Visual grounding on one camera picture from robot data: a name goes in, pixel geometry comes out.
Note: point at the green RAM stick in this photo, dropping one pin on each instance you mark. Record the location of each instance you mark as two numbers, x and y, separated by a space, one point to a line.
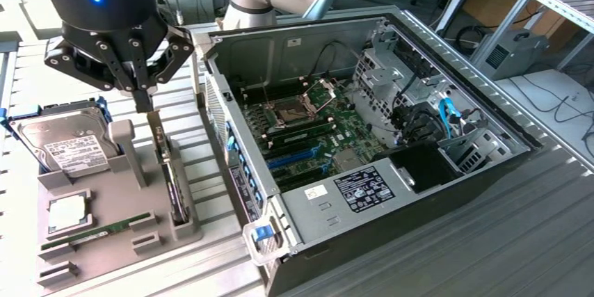
117 228

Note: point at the blue disk caddy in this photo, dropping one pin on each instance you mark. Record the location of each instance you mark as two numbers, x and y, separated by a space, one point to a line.
23 112

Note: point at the silver chipset heatsink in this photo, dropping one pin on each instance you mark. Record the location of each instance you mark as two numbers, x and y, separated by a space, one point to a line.
349 158

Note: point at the black labelled RAM stick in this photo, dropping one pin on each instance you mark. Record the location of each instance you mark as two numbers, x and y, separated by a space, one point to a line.
302 137

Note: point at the long black expansion slot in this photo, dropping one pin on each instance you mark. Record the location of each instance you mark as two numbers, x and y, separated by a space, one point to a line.
293 149

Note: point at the silver CPU chip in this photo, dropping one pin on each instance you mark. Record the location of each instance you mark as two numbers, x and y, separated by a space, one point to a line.
70 213

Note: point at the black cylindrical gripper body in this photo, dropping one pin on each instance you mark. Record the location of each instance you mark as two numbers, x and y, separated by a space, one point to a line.
102 5

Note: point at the grey vented box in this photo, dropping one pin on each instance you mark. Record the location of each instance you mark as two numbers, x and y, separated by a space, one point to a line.
516 57

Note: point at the silver disk bay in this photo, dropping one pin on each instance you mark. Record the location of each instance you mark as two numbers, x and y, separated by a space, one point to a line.
482 144

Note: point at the metal socket cover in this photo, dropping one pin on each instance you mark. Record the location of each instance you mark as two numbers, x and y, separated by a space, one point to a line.
322 95

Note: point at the open grey PC case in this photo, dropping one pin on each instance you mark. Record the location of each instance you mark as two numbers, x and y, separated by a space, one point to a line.
418 241

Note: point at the graphics card with black fan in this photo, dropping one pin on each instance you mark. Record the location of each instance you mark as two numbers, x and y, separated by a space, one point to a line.
174 185

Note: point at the blue expansion slot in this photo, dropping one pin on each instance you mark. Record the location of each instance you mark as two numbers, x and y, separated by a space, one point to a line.
293 158

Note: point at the CPU socket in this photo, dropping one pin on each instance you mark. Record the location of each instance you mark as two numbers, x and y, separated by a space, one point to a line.
290 114

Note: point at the blue card retainer strip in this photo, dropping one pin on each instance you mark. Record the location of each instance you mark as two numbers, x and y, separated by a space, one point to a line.
246 168

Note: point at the grey power supply with label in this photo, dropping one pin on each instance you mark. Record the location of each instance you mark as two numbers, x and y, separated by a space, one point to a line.
316 213

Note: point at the grey parts rack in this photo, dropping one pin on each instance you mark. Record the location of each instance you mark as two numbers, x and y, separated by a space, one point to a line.
121 206

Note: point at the blue case latch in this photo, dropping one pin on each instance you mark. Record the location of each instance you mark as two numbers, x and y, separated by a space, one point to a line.
262 233

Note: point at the silver hard disk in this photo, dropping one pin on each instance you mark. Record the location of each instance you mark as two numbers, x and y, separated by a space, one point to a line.
61 137

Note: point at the green motherboard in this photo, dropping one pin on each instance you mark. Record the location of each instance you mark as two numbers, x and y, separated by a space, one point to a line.
362 130

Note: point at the thin metal locking lever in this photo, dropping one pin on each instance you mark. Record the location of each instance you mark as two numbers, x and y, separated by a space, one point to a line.
267 93

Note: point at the short black expansion slot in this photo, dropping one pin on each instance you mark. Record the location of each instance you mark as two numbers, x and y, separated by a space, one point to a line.
297 174

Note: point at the aluminium frame rack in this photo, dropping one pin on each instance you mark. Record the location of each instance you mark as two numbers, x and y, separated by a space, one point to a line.
557 1

